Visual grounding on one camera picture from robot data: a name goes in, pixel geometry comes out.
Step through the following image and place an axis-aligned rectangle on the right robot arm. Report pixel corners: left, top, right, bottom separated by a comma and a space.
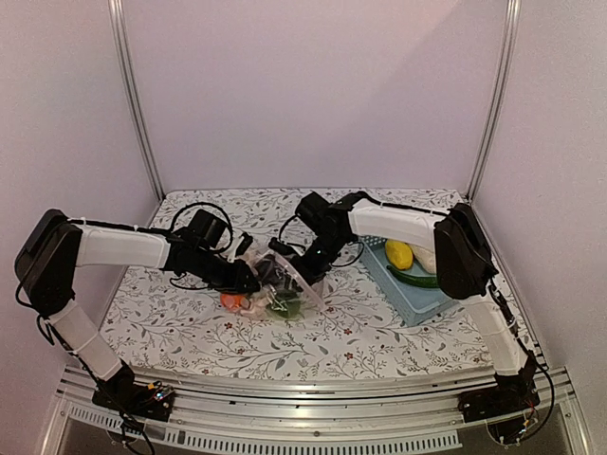
292, 191, 537, 413

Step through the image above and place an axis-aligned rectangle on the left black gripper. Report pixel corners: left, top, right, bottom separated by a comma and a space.
192, 248, 261, 294

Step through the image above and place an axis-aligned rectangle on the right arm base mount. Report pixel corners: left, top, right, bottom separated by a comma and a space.
457, 376, 540, 423

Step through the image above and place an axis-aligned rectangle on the clear zip top bag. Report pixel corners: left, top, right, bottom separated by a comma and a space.
234, 249, 326, 320

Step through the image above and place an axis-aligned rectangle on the floral patterned table mat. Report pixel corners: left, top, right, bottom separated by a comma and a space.
97, 187, 530, 382

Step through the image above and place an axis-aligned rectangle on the aluminium rail frame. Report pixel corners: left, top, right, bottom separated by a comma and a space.
40, 363, 592, 455

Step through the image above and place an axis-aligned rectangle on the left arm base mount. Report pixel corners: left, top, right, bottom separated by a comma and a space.
92, 379, 175, 422

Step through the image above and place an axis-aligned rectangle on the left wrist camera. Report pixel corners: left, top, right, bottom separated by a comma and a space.
232, 231, 253, 258

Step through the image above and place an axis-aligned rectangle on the aluminium corner post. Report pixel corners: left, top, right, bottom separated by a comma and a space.
466, 0, 522, 203
107, 0, 165, 202

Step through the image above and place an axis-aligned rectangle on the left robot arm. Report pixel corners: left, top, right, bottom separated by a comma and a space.
14, 209, 261, 411

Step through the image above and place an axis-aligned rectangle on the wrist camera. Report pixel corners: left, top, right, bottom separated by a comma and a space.
232, 231, 253, 258
268, 237, 298, 258

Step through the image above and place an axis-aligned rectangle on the left aluminium corner post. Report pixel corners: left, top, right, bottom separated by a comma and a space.
107, 0, 165, 202

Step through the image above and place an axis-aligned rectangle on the orange green fake fruit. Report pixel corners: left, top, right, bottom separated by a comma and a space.
220, 293, 249, 313

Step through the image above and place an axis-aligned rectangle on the purple fake eggplant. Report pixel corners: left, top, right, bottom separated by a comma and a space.
254, 255, 285, 286

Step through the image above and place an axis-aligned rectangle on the right aluminium corner post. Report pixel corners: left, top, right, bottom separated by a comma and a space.
466, 0, 522, 203

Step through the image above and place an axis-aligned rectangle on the green fake cucumber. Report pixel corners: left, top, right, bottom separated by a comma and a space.
386, 264, 439, 289

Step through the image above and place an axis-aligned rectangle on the light blue plastic basket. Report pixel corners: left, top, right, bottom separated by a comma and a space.
359, 236, 457, 326

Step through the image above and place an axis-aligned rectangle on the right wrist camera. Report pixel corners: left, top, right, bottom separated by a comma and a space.
268, 237, 298, 258

